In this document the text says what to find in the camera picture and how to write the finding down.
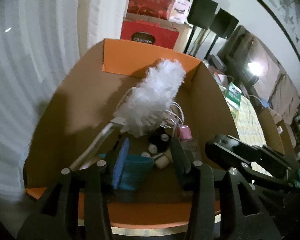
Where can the pink white box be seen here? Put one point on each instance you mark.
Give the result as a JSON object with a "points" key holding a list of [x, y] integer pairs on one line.
{"points": [[179, 10]]}

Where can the blue collapsible funnel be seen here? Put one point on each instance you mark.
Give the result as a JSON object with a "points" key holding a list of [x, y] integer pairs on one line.
{"points": [[137, 170]]}

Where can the small lit lamp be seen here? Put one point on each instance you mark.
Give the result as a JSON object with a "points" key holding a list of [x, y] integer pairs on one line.
{"points": [[255, 68]]}

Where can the white fluffy duster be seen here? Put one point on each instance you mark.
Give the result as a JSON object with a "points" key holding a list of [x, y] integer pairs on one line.
{"points": [[155, 92]]}

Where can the dark wooden sofa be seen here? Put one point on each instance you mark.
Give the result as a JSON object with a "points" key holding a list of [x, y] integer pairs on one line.
{"points": [[231, 47]]}

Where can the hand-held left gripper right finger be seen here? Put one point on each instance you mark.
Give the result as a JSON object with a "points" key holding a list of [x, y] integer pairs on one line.
{"points": [[180, 160]]}

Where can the orange cardboard box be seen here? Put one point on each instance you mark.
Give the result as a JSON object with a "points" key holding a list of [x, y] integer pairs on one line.
{"points": [[77, 92]]}

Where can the small beige cylinder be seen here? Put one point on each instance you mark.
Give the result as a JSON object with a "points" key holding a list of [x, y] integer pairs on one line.
{"points": [[162, 162]]}

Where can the black clip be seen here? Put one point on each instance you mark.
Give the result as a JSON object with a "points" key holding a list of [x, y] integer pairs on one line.
{"points": [[160, 143]]}

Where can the white drape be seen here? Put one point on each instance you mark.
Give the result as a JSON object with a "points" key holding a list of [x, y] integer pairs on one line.
{"points": [[107, 10]]}

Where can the brown sofa cushion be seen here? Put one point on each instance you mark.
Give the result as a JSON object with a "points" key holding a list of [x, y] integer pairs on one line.
{"points": [[285, 97], [262, 55]]}

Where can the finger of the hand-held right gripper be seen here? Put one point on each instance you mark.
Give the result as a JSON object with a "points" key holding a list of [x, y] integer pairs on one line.
{"points": [[237, 155], [280, 162]]}

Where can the white sheer curtain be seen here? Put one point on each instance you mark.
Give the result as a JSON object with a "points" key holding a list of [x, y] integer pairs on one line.
{"points": [[22, 80]]}

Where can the framed painting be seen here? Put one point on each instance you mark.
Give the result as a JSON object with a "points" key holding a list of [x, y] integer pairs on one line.
{"points": [[285, 12]]}

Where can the open brown cardboard box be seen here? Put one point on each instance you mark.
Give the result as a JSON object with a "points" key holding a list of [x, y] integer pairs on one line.
{"points": [[270, 127]]}

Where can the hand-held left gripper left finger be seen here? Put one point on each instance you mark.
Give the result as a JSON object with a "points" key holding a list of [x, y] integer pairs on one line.
{"points": [[120, 161]]}

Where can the green carton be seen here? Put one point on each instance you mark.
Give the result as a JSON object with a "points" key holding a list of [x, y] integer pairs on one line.
{"points": [[233, 95]]}

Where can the clear plastic bottle pink cap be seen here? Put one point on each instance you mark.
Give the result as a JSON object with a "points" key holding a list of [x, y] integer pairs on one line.
{"points": [[186, 133]]}

